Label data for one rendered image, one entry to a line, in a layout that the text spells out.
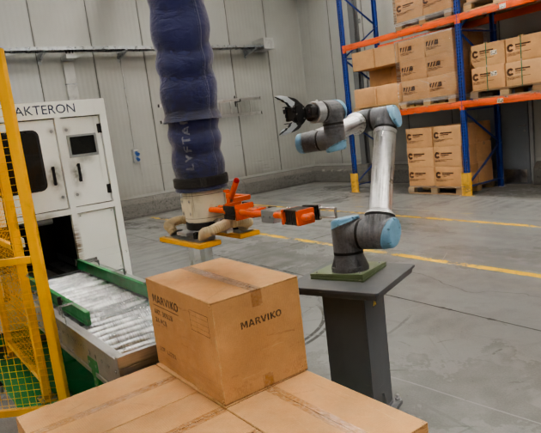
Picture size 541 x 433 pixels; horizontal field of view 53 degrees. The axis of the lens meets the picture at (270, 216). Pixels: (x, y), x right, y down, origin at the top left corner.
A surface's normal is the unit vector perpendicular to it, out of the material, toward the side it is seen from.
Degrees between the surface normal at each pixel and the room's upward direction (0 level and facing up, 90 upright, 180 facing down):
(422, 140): 91
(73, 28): 90
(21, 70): 90
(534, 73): 92
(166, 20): 80
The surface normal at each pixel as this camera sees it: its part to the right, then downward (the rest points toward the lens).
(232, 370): 0.58, 0.06
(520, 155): -0.80, 0.19
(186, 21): 0.24, -0.04
